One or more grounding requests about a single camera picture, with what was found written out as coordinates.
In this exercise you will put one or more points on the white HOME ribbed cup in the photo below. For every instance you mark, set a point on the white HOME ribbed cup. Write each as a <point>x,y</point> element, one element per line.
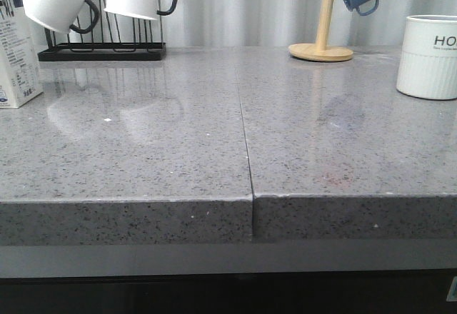
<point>427,67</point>

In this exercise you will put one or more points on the wooden mug tree stand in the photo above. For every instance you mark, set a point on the wooden mug tree stand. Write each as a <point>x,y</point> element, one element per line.
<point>320,50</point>

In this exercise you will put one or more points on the white mug black handle left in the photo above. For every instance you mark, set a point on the white mug black handle left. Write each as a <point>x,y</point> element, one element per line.
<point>60,15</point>

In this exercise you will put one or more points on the black wire mug rack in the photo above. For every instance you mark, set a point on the black wire mug rack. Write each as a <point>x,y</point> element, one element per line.
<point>114,38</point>

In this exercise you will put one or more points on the white blue milk carton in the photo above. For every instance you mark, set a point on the white blue milk carton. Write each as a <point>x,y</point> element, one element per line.
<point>19,61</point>

